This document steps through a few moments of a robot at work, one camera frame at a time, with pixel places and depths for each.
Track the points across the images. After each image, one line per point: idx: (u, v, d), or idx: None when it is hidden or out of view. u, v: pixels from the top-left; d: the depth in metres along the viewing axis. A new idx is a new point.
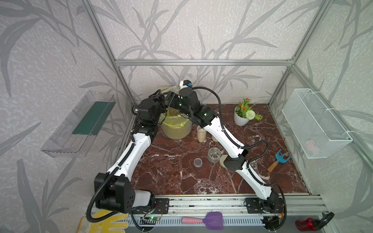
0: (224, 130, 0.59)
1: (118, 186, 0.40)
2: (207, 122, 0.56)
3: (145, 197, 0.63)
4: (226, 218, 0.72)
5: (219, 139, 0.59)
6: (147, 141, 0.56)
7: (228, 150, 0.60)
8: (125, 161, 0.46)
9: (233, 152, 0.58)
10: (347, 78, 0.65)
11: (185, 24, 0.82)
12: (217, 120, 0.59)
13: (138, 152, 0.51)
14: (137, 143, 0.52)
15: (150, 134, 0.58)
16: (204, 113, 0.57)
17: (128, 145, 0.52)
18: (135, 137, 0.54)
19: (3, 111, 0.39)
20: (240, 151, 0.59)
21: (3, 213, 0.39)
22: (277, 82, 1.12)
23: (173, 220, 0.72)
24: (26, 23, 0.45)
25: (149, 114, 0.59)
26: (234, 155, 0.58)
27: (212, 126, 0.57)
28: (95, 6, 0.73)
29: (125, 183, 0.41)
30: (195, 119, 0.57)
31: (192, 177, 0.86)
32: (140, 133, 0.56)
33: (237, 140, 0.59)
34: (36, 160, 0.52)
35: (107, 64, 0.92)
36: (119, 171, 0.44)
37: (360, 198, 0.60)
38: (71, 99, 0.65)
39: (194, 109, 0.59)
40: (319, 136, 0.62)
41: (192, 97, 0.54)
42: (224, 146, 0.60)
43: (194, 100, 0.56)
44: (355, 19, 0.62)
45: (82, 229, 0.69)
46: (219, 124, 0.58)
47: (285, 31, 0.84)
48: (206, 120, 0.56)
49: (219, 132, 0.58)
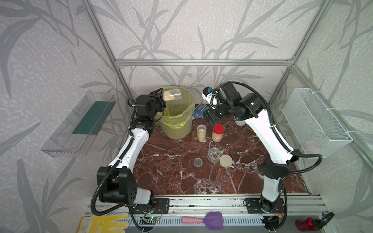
0: (273, 127, 0.46)
1: (120, 178, 0.41)
2: (254, 113, 0.44)
3: (145, 197, 0.63)
4: (226, 218, 0.72)
5: (267, 139, 0.47)
6: (145, 135, 0.57)
7: (274, 153, 0.47)
8: (125, 155, 0.47)
9: (280, 156, 0.46)
10: (347, 78, 0.65)
11: (185, 24, 0.82)
12: (265, 113, 0.46)
13: (138, 145, 0.53)
14: (136, 138, 0.53)
15: (148, 129, 0.60)
16: (250, 102, 0.45)
17: (127, 140, 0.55)
18: (134, 132, 0.56)
19: (3, 111, 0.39)
20: (289, 157, 0.46)
21: (3, 213, 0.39)
22: (277, 82, 1.12)
23: (173, 220, 0.72)
24: (26, 23, 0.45)
25: (146, 109, 0.60)
26: (281, 160, 0.46)
27: (258, 121, 0.45)
28: (94, 6, 0.73)
29: (127, 174, 0.42)
30: (240, 109, 0.45)
31: (192, 176, 0.86)
32: (138, 128, 0.57)
33: (286, 142, 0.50)
34: (36, 160, 0.52)
35: (107, 64, 0.92)
36: (121, 164, 0.45)
37: (360, 198, 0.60)
38: (71, 99, 0.65)
39: (235, 102, 0.49)
40: (319, 136, 0.62)
41: (227, 89, 0.49)
42: (271, 148, 0.47)
43: (232, 92, 0.49)
44: (355, 19, 0.62)
45: (82, 229, 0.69)
46: (267, 119, 0.46)
47: (285, 30, 0.84)
48: (252, 109, 0.44)
49: (267, 130, 0.45)
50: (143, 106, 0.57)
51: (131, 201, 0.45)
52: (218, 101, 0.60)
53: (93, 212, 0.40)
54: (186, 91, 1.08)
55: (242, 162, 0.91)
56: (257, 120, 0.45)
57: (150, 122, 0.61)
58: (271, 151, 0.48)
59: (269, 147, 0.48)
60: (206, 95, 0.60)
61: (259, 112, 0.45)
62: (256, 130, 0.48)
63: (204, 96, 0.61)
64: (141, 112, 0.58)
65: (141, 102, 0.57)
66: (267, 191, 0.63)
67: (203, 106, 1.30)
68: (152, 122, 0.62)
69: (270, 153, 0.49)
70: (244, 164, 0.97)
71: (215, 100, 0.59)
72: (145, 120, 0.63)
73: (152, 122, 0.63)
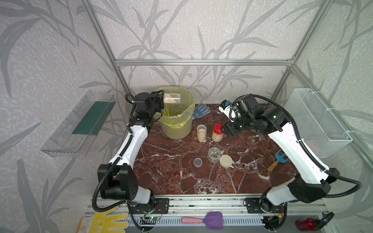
0: (300, 141, 0.43)
1: (121, 175, 0.42)
2: (278, 127, 0.43)
3: (145, 196, 0.64)
4: (227, 218, 0.72)
5: (296, 155, 0.43)
6: (145, 132, 0.58)
7: (305, 172, 0.42)
8: (125, 151, 0.48)
9: (313, 175, 0.40)
10: (347, 78, 0.65)
11: (185, 24, 0.82)
12: (291, 126, 0.44)
13: (138, 142, 0.53)
14: (135, 135, 0.53)
15: (147, 126, 0.60)
16: (273, 115, 0.44)
17: (127, 137, 0.52)
18: (133, 129, 0.55)
19: (3, 111, 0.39)
20: (325, 176, 0.40)
21: (3, 213, 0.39)
22: (277, 82, 1.12)
23: (173, 220, 0.72)
24: (26, 23, 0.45)
25: (145, 106, 0.61)
26: (315, 181, 0.40)
27: (283, 134, 0.43)
28: (95, 6, 0.73)
29: (128, 171, 0.42)
30: (261, 122, 0.44)
31: (192, 177, 0.86)
32: (137, 125, 0.57)
33: (319, 159, 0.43)
34: (36, 160, 0.52)
35: (107, 64, 0.92)
36: (121, 161, 0.45)
37: (360, 198, 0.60)
38: (71, 99, 0.65)
39: (257, 115, 0.49)
40: (319, 136, 0.62)
41: (248, 101, 0.48)
42: (300, 167, 0.43)
43: (253, 105, 0.49)
44: (355, 19, 0.62)
45: (82, 229, 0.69)
46: (293, 133, 0.43)
47: (285, 30, 0.84)
48: (275, 122, 0.43)
49: (293, 144, 0.42)
50: (143, 102, 0.58)
51: (133, 196, 0.46)
52: (237, 114, 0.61)
53: (94, 208, 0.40)
54: (186, 91, 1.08)
55: (242, 162, 0.91)
56: (282, 133, 0.43)
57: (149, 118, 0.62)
58: (300, 170, 0.43)
59: (298, 166, 0.43)
60: (224, 108, 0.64)
61: (283, 125, 0.44)
62: (282, 146, 0.45)
63: (222, 109, 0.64)
64: (141, 108, 0.59)
65: (141, 98, 0.58)
66: (276, 197, 0.61)
67: (203, 106, 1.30)
68: (151, 118, 0.63)
69: (300, 173, 0.44)
70: (244, 164, 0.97)
71: (234, 113, 0.61)
72: (144, 118, 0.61)
73: (151, 119, 0.64)
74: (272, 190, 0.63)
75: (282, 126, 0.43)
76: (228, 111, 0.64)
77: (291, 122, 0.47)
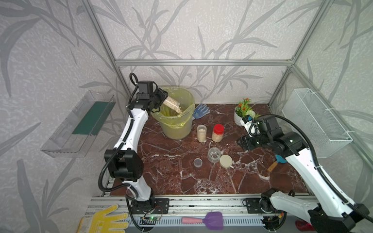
0: (318, 168, 0.43)
1: (126, 158, 0.44)
2: (294, 151, 0.45)
3: (146, 190, 0.65)
4: (227, 218, 0.72)
5: (313, 182, 0.42)
6: (145, 114, 0.58)
7: (325, 203, 0.40)
8: (128, 136, 0.49)
9: (334, 206, 0.38)
10: (347, 78, 0.65)
11: (185, 24, 0.82)
12: (308, 152, 0.45)
13: (140, 125, 0.55)
14: (136, 119, 0.54)
15: (146, 108, 0.60)
16: (291, 139, 0.47)
17: (127, 121, 0.53)
18: (133, 113, 0.55)
19: (3, 111, 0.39)
20: (348, 210, 0.38)
21: (3, 213, 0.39)
22: (277, 82, 1.12)
23: (173, 220, 0.72)
24: (26, 23, 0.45)
25: (147, 89, 0.64)
26: (336, 213, 0.38)
27: (301, 158, 0.44)
28: (95, 6, 0.73)
29: (133, 155, 0.45)
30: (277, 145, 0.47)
31: (192, 177, 0.86)
32: (137, 108, 0.56)
33: (342, 191, 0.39)
34: (36, 160, 0.52)
35: (107, 63, 0.92)
36: (125, 146, 0.47)
37: (360, 199, 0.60)
38: (71, 99, 0.65)
39: (276, 137, 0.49)
40: (319, 137, 0.61)
41: (269, 122, 0.51)
42: (319, 196, 0.42)
43: (275, 125, 0.52)
44: (355, 19, 0.62)
45: (82, 229, 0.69)
46: (311, 158, 0.44)
47: (285, 31, 0.84)
48: (291, 146, 0.46)
49: (311, 171, 0.42)
50: (145, 84, 0.62)
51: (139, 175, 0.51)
52: (257, 130, 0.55)
53: (101, 188, 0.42)
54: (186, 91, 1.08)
55: (242, 162, 0.91)
56: (299, 158, 0.44)
57: (148, 101, 0.62)
58: (320, 199, 0.42)
59: (318, 194, 0.42)
60: (245, 122, 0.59)
61: (300, 150, 0.45)
62: (299, 171, 0.46)
63: (243, 123, 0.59)
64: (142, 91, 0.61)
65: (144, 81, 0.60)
66: (279, 202, 0.60)
67: (203, 106, 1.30)
68: (150, 101, 0.62)
69: (321, 204, 0.42)
70: (244, 164, 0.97)
71: (254, 129, 0.64)
72: (143, 101, 0.59)
73: (151, 102, 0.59)
74: (284, 198, 0.59)
75: (299, 151, 0.45)
76: (248, 126, 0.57)
77: (309, 148, 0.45)
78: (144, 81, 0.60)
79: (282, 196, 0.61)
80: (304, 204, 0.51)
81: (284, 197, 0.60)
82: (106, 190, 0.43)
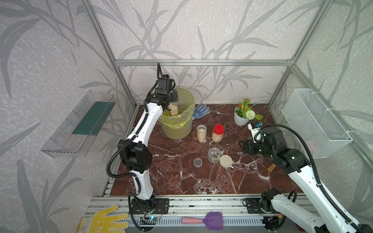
0: (320, 186, 0.44)
1: (136, 150, 0.47)
2: (296, 169, 0.47)
3: (149, 188, 0.66)
4: (227, 218, 0.72)
5: (316, 200, 0.43)
6: (160, 110, 0.60)
7: (329, 222, 0.41)
8: (141, 129, 0.52)
9: (337, 224, 0.39)
10: (347, 78, 0.65)
11: (185, 24, 0.82)
12: (310, 169, 0.47)
13: (153, 120, 0.56)
14: (150, 114, 0.56)
15: (162, 104, 0.61)
16: (293, 156, 0.49)
17: (143, 115, 0.55)
18: (148, 108, 0.57)
19: (3, 111, 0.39)
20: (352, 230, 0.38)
21: (3, 213, 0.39)
22: (277, 82, 1.12)
23: (173, 220, 0.72)
24: (26, 23, 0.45)
25: (166, 86, 0.65)
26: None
27: (302, 175, 0.45)
28: (95, 6, 0.73)
29: (143, 148, 0.48)
30: (279, 160, 0.50)
31: (192, 177, 0.86)
32: (153, 104, 0.58)
33: (345, 210, 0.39)
34: (36, 160, 0.52)
35: (107, 64, 0.92)
36: (137, 138, 0.50)
37: (360, 199, 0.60)
38: (71, 99, 0.65)
39: (279, 151, 0.54)
40: (319, 136, 0.62)
41: (276, 136, 0.52)
42: (323, 214, 0.42)
43: (280, 140, 0.52)
44: (355, 19, 0.62)
45: (82, 229, 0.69)
46: (313, 175, 0.46)
47: (285, 31, 0.84)
48: (293, 163, 0.48)
49: (313, 188, 0.44)
50: (165, 80, 0.64)
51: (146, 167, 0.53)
52: (262, 138, 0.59)
53: (110, 173, 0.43)
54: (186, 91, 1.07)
55: (242, 163, 0.91)
56: (300, 174, 0.46)
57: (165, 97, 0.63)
58: (324, 218, 0.42)
59: (322, 213, 0.42)
60: (253, 127, 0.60)
61: (301, 168, 0.47)
62: (302, 188, 0.47)
63: (250, 128, 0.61)
64: (161, 87, 0.64)
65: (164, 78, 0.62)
66: (281, 208, 0.60)
67: (203, 106, 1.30)
68: (167, 97, 0.63)
69: (326, 223, 0.42)
70: (244, 164, 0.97)
71: (260, 136, 0.66)
72: (160, 96, 0.61)
73: (167, 98, 0.64)
74: (287, 205, 0.58)
75: (301, 168, 0.47)
76: (255, 133, 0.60)
77: (311, 165, 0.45)
78: (164, 78, 0.62)
79: (285, 202, 0.60)
80: (310, 217, 0.50)
81: (288, 203, 0.59)
82: (114, 176, 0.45)
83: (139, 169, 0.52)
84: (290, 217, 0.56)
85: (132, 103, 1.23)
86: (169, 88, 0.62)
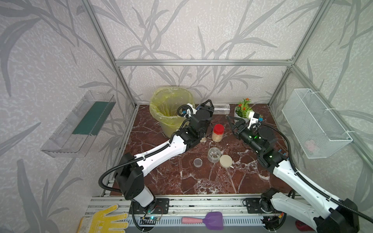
0: (297, 174, 0.50)
1: (131, 174, 0.42)
2: (274, 165, 0.54)
3: (147, 198, 0.62)
4: (227, 218, 0.72)
5: (299, 187, 0.48)
6: (181, 149, 0.54)
7: (316, 206, 0.44)
8: (151, 156, 0.47)
9: (321, 205, 0.42)
10: (347, 78, 0.65)
11: (185, 24, 0.82)
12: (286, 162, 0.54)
13: (168, 154, 0.51)
14: (172, 147, 0.52)
15: (188, 144, 0.55)
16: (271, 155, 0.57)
17: (164, 142, 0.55)
18: (173, 139, 0.54)
19: (3, 111, 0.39)
20: (334, 206, 0.41)
21: (3, 213, 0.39)
22: (277, 82, 1.12)
23: (173, 220, 0.72)
24: (26, 23, 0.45)
25: (199, 124, 0.55)
26: (326, 211, 0.41)
27: (281, 169, 0.52)
28: (94, 6, 0.73)
29: (138, 175, 0.41)
30: (262, 160, 0.57)
31: (192, 177, 0.86)
32: (179, 139, 0.55)
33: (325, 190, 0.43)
34: (36, 160, 0.52)
35: (107, 63, 0.92)
36: (142, 162, 0.45)
37: (360, 198, 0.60)
38: (71, 99, 0.65)
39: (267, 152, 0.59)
40: (319, 137, 0.61)
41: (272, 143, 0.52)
42: (310, 201, 0.46)
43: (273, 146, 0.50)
44: (355, 19, 0.62)
45: (82, 229, 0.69)
46: (290, 167, 0.52)
47: (285, 30, 0.84)
48: (272, 161, 0.55)
49: (293, 177, 0.49)
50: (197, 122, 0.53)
51: (127, 196, 0.44)
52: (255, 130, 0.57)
53: (100, 179, 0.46)
54: (209, 103, 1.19)
55: (242, 162, 0.91)
56: (281, 169, 0.52)
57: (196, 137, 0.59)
58: (313, 205, 0.45)
59: (309, 200, 0.46)
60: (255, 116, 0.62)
61: (279, 163, 0.54)
62: (287, 181, 0.52)
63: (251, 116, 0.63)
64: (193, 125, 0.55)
65: (199, 116, 0.54)
66: (282, 207, 0.59)
67: None
68: (197, 139, 0.57)
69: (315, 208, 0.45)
70: (244, 164, 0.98)
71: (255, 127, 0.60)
72: (191, 133, 0.59)
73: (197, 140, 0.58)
74: (285, 201, 0.59)
75: (279, 163, 0.54)
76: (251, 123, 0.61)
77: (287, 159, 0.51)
78: (198, 117, 0.54)
79: (284, 199, 0.60)
80: (308, 209, 0.51)
81: (286, 200, 0.59)
82: (104, 187, 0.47)
83: (123, 192, 0.44)
84: (290, 213, 0.57)
85: (132, 103, 1.23)
86: (204, 126, 0.57)
